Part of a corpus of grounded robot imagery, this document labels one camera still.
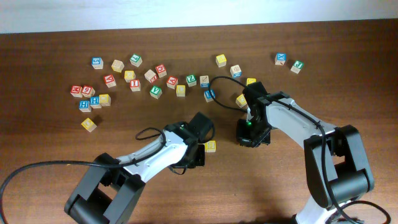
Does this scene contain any green V block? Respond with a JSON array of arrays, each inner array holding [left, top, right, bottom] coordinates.
[[150, 85, 162, 99]]

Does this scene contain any yellow E block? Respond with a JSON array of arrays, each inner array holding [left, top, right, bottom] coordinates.
[[246, 78, 257, 85]]

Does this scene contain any yellow block lower right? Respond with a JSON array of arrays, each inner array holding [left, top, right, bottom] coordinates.
[[236, 94, 247, 108]]

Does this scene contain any red Y block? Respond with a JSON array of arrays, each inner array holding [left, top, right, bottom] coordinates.
[[104, 75, 116, 88]]

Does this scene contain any yellow block top middle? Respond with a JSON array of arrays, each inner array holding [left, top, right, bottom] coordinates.
[[216, 54, 227, 67]]

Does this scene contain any plain yellow-edged block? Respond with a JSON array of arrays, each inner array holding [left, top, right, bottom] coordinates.
[[111, 60, 124, 73]]

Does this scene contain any plain blue-sided block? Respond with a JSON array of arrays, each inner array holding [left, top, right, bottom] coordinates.
[[200, 75, 210, 88]]

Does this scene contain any blue H block left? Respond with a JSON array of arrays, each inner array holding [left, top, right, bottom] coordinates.
[[78, 100, 91, 113]]

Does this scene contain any red G block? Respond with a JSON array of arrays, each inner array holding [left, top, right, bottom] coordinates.
[[155, 64, 167, 78]]

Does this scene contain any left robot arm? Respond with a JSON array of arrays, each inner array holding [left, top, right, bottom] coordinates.
[[64, 112, 214, 223]]

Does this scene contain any plain block blue side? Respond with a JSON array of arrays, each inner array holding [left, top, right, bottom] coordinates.
[[230, 65, 242, 78]]

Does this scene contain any red A block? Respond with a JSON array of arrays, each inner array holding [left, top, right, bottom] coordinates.
[[167, 76, 178, 90]]

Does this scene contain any green J block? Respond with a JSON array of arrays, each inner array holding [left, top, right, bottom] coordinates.
[[290, 60, 304, 74]]

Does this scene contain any red I block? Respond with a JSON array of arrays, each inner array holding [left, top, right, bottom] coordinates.
[[130, 80, 141, 91]]

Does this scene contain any red 6 block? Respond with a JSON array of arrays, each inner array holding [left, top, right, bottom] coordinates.
[[81, 85, 95, 98]]

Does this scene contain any green Z block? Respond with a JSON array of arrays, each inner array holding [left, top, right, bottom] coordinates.
[[186, 74, 197, 87]]

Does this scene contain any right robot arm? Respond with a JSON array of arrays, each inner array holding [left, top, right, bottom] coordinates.
[[236, 82, 374, 223]]

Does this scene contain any blue h block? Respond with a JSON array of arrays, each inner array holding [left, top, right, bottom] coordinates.
[[90, 96, 102, 109], [78, 100, 91, 113]]

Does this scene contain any green L block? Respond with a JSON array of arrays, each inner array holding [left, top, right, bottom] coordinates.
[[130, 54, 142, 67]]

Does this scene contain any plain red-sided block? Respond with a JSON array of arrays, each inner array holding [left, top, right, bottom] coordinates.
[[144, 70, 158, 83]]

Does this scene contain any yellow block lower left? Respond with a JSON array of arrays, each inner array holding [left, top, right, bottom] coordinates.
[[81, 118, 97, 133]]

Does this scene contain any blue X block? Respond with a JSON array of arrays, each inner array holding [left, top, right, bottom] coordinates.
[[274, 53, 287, 65]]

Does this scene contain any yellow block upper left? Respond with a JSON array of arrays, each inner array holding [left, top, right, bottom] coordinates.
[[124, 70, 136, 83]]

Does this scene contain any blue S block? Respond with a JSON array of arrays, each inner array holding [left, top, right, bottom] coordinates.
[[91, 57, 104, 70]]

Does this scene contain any red M block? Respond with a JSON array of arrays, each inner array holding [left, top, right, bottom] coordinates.
[[70, 85, 83, 98]]

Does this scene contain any blue P block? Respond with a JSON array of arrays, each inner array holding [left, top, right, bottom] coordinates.
[[204, 90, 215, 103]]

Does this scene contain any yellow block beside H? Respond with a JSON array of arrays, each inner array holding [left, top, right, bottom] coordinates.
[[99, 94, 111, 106]]

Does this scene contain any blue H block right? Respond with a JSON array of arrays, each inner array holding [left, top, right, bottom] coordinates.
[[90, 96, 102, 109]]

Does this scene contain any yellow block centre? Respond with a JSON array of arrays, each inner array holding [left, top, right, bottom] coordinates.
[[176, 85, 186, 97]]

